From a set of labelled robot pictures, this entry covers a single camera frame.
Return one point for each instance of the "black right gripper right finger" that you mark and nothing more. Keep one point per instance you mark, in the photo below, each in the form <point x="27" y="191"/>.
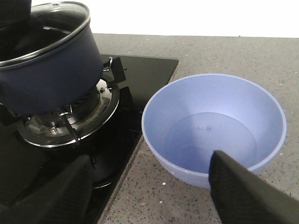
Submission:
<point x="241" y="197"/>

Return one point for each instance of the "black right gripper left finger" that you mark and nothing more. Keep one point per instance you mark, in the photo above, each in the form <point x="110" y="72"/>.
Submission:
<point x="63" y="200"/>

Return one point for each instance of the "blue plastic bowl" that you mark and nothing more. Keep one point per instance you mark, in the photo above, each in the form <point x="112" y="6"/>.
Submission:
<point x="187" y="120"/>

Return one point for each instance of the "dark blue cooking pot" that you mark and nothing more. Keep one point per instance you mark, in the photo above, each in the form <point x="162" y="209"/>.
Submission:
<point x="53" y="80"/>

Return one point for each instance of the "round gas burner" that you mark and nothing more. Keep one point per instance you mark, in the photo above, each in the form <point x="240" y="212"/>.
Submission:
<point x="74" y="122"/>

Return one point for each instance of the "black glass gas stove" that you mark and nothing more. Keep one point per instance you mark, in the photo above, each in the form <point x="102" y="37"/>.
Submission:
<point x="25" y="168"/>

